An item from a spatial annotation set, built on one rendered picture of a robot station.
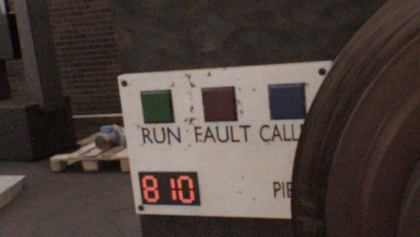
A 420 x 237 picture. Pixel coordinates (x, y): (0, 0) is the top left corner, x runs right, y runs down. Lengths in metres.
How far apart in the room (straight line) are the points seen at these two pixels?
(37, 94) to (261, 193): 5.19
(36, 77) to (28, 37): 0.38
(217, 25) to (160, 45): 0.08
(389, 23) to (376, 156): 0.11
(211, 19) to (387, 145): 0.30
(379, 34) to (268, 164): 0.24
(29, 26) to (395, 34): 5.34
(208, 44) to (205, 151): 0.13
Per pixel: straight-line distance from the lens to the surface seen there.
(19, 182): 4.88
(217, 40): 0.68
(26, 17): 5.75
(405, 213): 0.43
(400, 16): 0.49
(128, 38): 0.72
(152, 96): 0.69
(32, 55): 5.76
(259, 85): 0.65
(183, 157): 0.70
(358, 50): 0.49
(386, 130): 0.47
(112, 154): 5.02
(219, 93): 0.66
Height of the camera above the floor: 1.31
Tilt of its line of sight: 11 degrees down
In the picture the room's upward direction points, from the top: 6 degrees counter-clockwise
